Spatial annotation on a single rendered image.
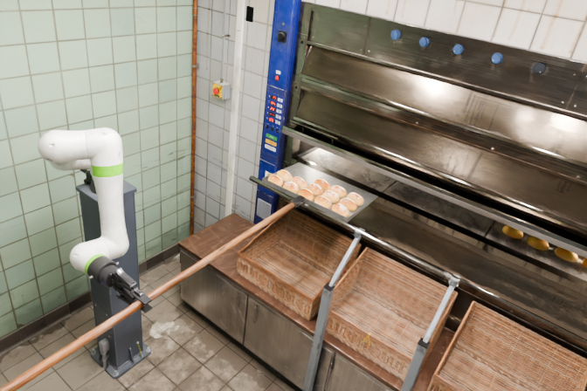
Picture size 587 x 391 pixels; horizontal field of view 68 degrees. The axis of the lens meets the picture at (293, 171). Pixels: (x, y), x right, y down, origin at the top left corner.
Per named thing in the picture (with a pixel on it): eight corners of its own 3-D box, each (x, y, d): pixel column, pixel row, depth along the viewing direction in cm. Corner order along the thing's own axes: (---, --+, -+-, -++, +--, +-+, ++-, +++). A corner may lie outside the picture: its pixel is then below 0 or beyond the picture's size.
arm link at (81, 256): (63, 266, 170) (63, 243, 166) (93, 255, 180) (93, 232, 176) (84, 284, 164) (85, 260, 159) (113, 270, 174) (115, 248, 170)
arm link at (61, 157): (47, 145, 202) (32, 127, 154) (86, 142, 209) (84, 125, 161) (51, 172, 202) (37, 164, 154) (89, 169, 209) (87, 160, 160)
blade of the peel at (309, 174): (347, 222, 217) (348, 217, 215) (261, 181, 243) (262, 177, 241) (377, 196, 244) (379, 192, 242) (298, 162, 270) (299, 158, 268)
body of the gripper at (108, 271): (115, 260, 164) (131, 271, 160) (117, 277, 168) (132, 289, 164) (97, 270, 158) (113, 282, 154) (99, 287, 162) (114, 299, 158)
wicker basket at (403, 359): (357, 280, 269) (366, 244, 257) (445, 329, 242) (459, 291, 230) (314, 325, 233) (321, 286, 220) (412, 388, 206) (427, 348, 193)
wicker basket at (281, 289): (284, 238, 298) (289, 204, 285) (355, 279, 270) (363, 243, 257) (234, 272, 262) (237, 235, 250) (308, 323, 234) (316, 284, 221)
